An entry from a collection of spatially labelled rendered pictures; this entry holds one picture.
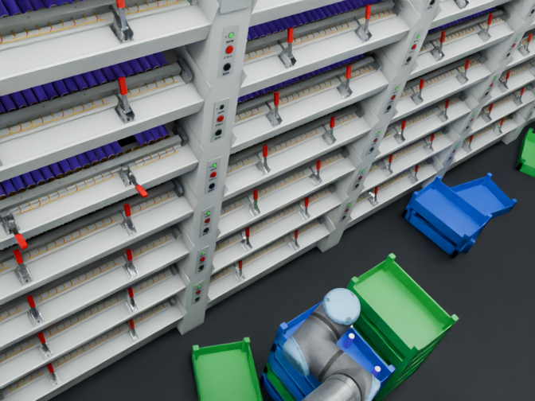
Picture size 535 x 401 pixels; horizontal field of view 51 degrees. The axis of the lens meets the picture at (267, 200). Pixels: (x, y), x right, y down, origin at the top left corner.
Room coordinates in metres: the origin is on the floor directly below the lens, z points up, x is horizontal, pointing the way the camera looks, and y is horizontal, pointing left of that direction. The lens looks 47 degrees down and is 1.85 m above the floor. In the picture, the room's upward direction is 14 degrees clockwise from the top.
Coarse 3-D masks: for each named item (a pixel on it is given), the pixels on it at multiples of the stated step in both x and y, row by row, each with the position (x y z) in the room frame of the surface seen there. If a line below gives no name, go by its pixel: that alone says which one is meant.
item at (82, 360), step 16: (160, 304) 0.97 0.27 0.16; (176, 304) 0.99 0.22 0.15; (128, 320) 0.88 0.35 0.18; (144, 320) 0.90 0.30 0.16; (160, 320) 0.92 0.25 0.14; (176, 320) 0.94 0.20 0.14; (112, 336) 0.82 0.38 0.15; (128, 336) 0.84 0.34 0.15; (144, 336) 0.86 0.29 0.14; (80, 352) 0.74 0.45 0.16; (96, 352) 0.76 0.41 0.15; (112, 352) 0.77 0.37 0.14; (48, 368) 0.64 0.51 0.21; (64, 368) 0.68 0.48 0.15; (80, 368) 0.70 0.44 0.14; (16, 384) 0.60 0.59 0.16; (32, 384) 0.61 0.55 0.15; (48, 384) 0.63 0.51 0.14; (64, 384) 0.65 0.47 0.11; (0, 400) 0.55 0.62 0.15; (16, 400) 0.56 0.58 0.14; (32, 400) 0.57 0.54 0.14
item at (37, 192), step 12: (156, 144) 0.94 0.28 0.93; (168, 144) 0.95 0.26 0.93; (120, 156) 0.87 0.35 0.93; (132, 156) 0.88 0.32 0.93; (144, 156) 0.90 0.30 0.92; (96, 168) 0.82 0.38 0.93; (108, 168) 0.83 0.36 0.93; (60, 180) 0.76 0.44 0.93; (72, 180) 0.77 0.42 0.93; (84, 180) 0.79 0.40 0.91; (24, 192) 0.71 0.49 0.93; (36, 192) 0.72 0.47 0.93; (48, 192) 0.73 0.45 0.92; (72, 192) 0.76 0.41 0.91; (0, 204) 0.66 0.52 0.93; (12, 204) 0.67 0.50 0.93
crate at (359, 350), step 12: (312, 312) 0.97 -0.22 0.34; (288, 324) 0.89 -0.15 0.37; (300, 324) 0.93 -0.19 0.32; (276, 336) 0.86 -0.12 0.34; (288, 336) 0.87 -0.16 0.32; (360, 336) 0.90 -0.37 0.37; (348, 348) 0.88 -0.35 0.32; (360, 348) 0.89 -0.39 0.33; (360, 360) 0.85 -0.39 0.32; (372, 360) 0.85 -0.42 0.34; (384, 372) 0.81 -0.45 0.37
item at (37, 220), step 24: (192, 144) 0.98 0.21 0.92; (144, 168) 0.88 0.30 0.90; (168, 168) 0.91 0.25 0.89; (192, 168) 0.96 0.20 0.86; (96, 192) 0.78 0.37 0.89; (120, 192) 0.81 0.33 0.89; (24, 216) 0.67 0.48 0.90; (48, 216) 0.69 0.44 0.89; (72, 216) 0.73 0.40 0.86; (0, 240) 0.61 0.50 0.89
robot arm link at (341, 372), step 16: (336, 368) 0.61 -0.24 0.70; (352, 368) 0.61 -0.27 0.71; (336, 384) 0.54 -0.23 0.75; (352, 384) 0.56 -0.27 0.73; (368, 384) 0.58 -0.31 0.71; (304, 400) 0.48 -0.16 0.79; (320, 400) 0.48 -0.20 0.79; (336, 400) 0.50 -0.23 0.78; (352, 400) 0.52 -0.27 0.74; (368, 400) 0.55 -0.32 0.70
